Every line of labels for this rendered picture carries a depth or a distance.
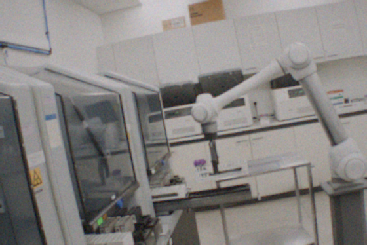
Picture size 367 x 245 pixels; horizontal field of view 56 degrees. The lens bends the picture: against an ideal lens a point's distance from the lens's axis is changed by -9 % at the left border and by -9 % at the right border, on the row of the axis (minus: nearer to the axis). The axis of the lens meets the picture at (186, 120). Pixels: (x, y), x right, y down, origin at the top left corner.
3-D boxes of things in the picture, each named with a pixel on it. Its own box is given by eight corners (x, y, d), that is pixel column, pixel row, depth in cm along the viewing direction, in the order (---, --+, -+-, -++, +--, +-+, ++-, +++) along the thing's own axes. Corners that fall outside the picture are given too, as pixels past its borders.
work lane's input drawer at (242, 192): (127, 219, 201) (124, 204, 201) (134, 211, 215) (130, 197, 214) (261, 202, 191) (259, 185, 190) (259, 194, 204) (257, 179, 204)
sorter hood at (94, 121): (-33, 241, 119) (-69, 68, 116) (44, 198, 179) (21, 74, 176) (93, 234, 112) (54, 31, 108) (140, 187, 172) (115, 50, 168)
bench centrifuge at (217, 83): (204, 134, 430) (194, 74, 426) (208, 129, 491) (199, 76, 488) (253, 126, 422) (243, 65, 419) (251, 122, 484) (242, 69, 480)
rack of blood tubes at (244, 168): (195, 183, 208) (193, 172, 208) (197, 179, 218) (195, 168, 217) (248, 173, 203) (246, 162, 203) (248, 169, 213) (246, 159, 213)
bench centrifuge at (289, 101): (278, 122, 418) (268, 61, 414) (274, 118, 479) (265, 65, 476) (326, 113, 410) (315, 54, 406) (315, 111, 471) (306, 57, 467)
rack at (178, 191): (132, 206, 202) (129, 195, 202) (136, 201, 212) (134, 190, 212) (185, 200, 198) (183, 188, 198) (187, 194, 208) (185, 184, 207)
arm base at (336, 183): (353, 175, 212) (352, 167, 212) (364, 185, 190) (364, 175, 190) (324, 181, 215) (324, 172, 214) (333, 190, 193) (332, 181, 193)
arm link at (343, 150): (364, 167, 188) (376, 176, 166) (339, 181, 191) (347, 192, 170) (301, 38, 189) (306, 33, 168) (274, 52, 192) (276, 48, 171)
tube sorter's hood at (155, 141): (65, 186, 204) (45, 75, 201) (101, 166, 264) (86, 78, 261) (152, 175, 197) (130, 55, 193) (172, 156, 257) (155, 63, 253)
